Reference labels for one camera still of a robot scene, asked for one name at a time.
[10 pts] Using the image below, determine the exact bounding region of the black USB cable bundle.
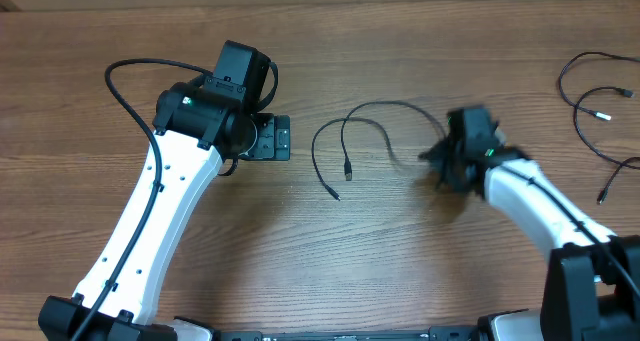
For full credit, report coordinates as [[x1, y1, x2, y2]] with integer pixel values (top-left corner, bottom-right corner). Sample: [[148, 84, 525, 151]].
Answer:
[[557, 50, 640, 206]]

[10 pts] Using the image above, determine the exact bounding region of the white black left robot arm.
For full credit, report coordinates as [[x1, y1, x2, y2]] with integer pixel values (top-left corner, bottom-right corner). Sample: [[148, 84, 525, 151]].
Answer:
[[38, 41, 291, 341]]

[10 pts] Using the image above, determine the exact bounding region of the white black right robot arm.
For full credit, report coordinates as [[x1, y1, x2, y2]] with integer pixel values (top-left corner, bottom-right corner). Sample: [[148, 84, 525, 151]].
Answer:
[[419, 106, 639, 341]]

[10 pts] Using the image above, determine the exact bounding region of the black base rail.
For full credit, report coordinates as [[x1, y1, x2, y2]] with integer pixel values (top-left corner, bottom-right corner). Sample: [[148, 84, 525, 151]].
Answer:
[[219, 324, 569, 341]]

